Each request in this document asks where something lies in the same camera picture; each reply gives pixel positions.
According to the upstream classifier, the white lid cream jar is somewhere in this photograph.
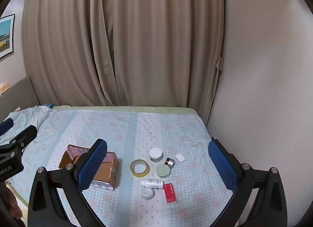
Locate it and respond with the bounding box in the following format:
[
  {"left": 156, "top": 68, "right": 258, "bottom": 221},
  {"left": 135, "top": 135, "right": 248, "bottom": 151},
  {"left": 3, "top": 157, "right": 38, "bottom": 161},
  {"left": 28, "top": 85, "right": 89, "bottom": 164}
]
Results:
[{"left": 149, "top": 148, "right": 163, "bottom": 162}]

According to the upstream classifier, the white pill bottle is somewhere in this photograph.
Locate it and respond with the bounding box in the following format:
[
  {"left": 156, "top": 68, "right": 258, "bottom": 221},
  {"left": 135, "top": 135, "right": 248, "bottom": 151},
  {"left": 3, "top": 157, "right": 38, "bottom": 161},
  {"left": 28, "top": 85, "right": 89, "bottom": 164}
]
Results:
[{"left": 140, "top": 179, "right": 164, "bottom": 190}]

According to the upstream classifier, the brown cardboard box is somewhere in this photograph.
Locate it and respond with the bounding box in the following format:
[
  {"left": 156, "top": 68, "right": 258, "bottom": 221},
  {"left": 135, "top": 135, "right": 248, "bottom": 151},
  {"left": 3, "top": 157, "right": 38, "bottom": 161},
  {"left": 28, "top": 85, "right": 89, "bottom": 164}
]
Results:
[{"left": 58, "top": 144, "right": 119, "bottom": 191}]

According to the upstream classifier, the framed wall poster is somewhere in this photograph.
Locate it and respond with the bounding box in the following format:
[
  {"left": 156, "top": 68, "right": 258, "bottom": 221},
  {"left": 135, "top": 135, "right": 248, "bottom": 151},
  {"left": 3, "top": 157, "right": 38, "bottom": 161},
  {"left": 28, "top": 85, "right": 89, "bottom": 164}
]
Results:
[{"left": 0, "top": 14, "right": 15, "bottom": 59}]

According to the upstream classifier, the blue pink checked blanket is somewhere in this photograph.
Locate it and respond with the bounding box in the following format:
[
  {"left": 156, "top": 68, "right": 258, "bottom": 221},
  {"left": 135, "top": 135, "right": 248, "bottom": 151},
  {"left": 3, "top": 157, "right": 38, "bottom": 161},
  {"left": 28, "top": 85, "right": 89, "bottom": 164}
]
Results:
[{"left": 0, "top": 106, "right": 236, "bottom": 227}]

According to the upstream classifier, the person's left forearm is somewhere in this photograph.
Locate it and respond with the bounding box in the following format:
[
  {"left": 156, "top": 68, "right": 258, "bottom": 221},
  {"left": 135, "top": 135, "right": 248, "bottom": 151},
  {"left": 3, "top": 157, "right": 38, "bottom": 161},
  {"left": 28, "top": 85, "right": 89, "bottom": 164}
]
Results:
[{"left": 0, "top": 184, "right": 23, "bottom": 220}]

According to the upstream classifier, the clear tape roll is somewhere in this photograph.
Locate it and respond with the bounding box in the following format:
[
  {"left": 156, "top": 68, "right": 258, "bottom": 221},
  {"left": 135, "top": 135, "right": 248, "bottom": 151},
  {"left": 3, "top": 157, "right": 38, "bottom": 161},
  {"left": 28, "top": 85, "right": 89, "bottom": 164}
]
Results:
[{"left": 130, "top": 159, "right": 150, "bottom": 177}]

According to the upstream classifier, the pale green round jar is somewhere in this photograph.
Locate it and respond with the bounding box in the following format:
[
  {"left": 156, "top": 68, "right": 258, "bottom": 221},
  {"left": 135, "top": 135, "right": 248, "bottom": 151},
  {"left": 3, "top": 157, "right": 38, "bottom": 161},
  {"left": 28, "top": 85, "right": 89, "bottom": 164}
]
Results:
[{"left": 156, "top": 164, "right": 171, "bottom": 178}]

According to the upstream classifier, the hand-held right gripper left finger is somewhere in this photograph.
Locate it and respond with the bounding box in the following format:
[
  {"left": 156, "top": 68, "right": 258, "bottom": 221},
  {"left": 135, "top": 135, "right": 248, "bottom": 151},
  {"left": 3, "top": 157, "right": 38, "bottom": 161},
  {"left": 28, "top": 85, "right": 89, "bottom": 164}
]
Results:
[{"left": 27, "top": 138, "right": 108, "bottom": 227}]

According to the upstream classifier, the small white round jar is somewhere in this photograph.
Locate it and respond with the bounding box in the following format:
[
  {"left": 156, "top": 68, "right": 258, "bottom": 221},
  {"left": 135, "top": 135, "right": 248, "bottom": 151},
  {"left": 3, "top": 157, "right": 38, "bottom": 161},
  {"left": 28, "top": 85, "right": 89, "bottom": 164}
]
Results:
[{"left": 141, "top": 187, "right": 155, "bottom": 200}]

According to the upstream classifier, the pale green mattress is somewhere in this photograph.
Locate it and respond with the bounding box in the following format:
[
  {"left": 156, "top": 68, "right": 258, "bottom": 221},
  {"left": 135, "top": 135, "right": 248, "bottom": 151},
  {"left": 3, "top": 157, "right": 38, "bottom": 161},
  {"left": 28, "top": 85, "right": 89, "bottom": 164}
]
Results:
[{"left": 7, "top": 105, "right": 197, "bottom": 209}]

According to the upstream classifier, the grey padded headboard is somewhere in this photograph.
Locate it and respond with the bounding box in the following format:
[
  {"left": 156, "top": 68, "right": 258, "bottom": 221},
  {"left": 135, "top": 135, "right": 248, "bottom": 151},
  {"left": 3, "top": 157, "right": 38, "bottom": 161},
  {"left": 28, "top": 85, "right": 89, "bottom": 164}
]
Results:
[{"left": 0, "top": 76, "right": 40, "bottom": 118}]

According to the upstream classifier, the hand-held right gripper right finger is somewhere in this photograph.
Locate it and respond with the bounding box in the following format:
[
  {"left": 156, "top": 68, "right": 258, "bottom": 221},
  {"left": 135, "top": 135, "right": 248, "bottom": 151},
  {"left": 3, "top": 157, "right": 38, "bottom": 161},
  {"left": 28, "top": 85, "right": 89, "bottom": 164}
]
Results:
[{"left": 208, "top": 137, "right": 288, "bottom": 227}]

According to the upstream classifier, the red carton box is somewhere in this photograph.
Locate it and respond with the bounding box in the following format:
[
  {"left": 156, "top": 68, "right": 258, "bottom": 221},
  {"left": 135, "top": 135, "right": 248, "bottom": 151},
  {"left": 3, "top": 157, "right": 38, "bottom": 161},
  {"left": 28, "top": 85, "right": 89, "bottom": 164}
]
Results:
[{"left": 163, "top": 183, "right": 177, "bottom": 203}]

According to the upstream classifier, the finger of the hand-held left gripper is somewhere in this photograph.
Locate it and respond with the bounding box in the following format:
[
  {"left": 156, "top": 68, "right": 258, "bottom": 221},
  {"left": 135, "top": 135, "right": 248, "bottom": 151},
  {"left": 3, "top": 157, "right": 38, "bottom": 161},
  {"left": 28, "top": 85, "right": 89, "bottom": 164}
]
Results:
[
  {"left": 0, "top": 125, "right": 38, "bottom": 154},
  {"left": 0, "top": 118, "right": 14, "bottom": 136}
]

